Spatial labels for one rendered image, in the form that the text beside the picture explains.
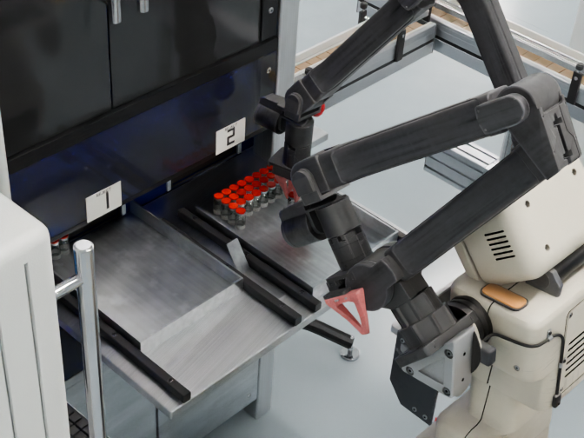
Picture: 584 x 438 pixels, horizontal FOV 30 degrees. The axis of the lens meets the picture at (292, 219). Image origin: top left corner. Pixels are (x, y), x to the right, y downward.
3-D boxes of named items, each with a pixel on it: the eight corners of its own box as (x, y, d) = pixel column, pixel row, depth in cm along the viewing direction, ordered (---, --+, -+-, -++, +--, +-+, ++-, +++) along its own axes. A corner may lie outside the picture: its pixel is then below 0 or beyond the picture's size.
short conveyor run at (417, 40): (260, 150, 259) (263, 94, 249) (215, 122, 267) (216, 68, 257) (436, 55, 300) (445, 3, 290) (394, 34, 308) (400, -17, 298)
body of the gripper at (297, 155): (282, 153, 232) (284, 124, 228) (324, 169, 229) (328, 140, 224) (266, 168, 228) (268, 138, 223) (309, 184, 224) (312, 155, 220)
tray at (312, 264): (195, 219, 231) (195, 206, 229) (282, 171, 247) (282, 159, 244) (312, 301, 214) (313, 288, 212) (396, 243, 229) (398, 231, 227)
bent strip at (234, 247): (225, 266, 220) (225, 243, 217) (235, 259, 222) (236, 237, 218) (274, 301, 213) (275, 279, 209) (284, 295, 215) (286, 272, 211)
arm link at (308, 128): (303, 127, 217) (320, 116, 221) (275, 113, 220) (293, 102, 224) (300, 155, 221) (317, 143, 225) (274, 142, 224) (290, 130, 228)
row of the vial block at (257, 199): (225, 222, 231) (225, 204, 228) (284, 188, 242) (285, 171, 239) (232, 227, 230) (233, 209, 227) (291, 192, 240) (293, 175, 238)
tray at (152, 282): (29, 265, 217) (28, 252, 215) (131, 211, 232) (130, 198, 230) (141, 355, 200) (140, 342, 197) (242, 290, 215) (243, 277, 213)
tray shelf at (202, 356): (9, 283, 215) (9, 276, 214) (260, 149, 256) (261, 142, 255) (171, 420, 191) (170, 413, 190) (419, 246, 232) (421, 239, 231)
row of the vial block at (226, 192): (210, 212, 233) (211, 195, 231) (270, 179, 244) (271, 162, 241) (217, 216, 232) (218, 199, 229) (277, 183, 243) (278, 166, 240)
